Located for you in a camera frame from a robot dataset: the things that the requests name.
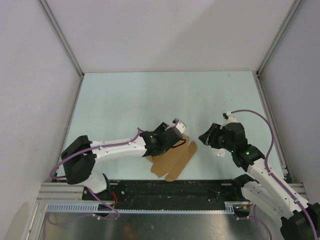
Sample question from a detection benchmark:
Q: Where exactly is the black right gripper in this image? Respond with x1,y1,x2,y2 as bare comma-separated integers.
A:
198,123,235,153

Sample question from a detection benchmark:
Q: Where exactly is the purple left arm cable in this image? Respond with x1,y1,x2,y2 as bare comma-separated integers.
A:
47,119,180,226

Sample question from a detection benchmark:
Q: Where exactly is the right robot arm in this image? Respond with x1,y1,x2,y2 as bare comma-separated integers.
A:
198,122,320,240

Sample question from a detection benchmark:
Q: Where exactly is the left aluminium corner post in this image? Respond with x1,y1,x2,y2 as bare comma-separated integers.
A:
37,0,84,77

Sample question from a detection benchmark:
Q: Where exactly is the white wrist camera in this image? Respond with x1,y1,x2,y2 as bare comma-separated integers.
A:
222,111,238,126
172,118,186,134

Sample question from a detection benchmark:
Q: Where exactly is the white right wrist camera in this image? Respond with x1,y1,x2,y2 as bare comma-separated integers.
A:
222,111,238,126

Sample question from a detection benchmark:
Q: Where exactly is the brown cardboard box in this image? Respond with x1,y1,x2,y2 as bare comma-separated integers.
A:
145,134,197,182

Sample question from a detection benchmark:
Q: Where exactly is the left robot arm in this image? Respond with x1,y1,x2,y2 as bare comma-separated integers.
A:
60,118,186,200

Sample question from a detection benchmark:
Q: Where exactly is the right aluminium corner post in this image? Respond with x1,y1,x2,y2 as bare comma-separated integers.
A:
255,0,303,77

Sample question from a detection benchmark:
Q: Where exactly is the aluminium corner post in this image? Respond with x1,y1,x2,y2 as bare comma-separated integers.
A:
255,0,303,77
37,0,84,77

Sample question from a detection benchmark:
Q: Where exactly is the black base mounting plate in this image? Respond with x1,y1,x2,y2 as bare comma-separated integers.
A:
97,179,250,212

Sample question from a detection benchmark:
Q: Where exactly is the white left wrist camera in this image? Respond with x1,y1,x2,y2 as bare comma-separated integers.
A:
172,118,186,134

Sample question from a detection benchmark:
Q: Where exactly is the grey slotted cable duct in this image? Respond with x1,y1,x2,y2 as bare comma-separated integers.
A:
43,201,236,215

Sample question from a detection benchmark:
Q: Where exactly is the small white plastic piece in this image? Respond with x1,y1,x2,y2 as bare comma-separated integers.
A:
214,148,226,158

